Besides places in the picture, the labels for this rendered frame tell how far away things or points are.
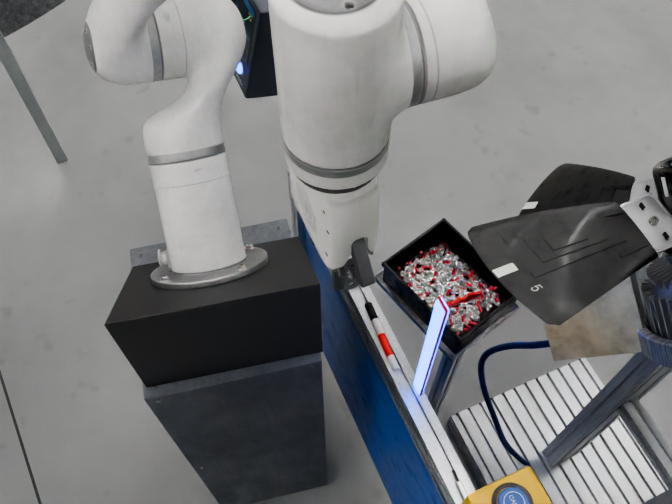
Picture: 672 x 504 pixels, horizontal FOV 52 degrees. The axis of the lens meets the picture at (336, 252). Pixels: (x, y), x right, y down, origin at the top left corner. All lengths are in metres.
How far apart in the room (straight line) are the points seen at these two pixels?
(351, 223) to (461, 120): 2.22
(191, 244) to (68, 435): 1.27
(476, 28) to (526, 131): 2.30
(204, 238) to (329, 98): 0.64
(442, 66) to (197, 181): 0.63
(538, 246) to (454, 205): 1.50
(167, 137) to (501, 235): 0.51
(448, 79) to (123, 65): 0.63
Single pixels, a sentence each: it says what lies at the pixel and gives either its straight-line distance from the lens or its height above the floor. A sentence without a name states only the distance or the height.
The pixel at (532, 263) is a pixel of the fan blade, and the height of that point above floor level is 1.19.
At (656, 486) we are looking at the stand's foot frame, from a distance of 2.16.
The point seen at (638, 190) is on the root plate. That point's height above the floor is 1.11.
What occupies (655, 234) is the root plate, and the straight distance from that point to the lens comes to 1.09.
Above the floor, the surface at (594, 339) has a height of 0.98.
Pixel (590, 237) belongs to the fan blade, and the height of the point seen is 1.19.
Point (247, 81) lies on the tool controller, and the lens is 1.29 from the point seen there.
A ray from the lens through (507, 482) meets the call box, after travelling 0.99.
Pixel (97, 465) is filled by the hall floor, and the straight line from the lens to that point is 2.19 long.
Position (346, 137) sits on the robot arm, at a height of 1.65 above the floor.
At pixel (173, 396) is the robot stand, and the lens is 1.19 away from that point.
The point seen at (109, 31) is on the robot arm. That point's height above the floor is 1.38.
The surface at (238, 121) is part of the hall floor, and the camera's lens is 2.74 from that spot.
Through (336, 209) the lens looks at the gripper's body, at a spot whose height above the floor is 1.57.
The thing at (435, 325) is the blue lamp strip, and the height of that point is 1.13.
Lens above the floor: 2.01
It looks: 59 degrees down
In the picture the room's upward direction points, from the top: straight up
